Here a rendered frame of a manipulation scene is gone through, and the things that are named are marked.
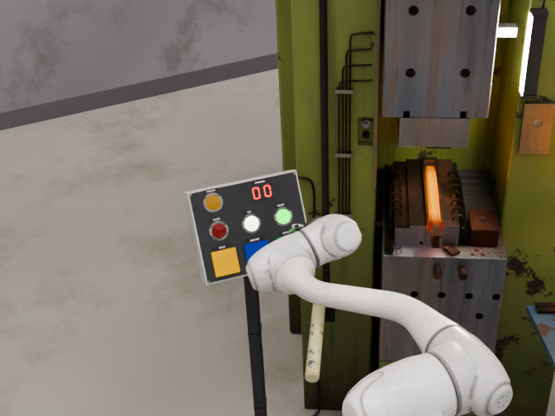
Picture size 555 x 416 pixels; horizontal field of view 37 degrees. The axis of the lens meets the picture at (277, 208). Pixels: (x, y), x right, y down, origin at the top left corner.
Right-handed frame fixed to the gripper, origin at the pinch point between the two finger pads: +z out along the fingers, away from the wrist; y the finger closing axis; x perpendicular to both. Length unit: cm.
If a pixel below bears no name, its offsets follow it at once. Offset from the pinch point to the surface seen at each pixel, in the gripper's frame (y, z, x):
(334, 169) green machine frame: 23.3, 27.2, 13.6
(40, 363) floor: -85, 144, -46
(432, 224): 44.1, 6.8, -8.2
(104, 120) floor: -22, 336, 65
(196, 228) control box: -26.3, 13.1, 5.7
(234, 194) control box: -13.2, 13.2, 13.1
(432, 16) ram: 42, -22, 50
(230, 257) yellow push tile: -18.4, 12.4, -4.9
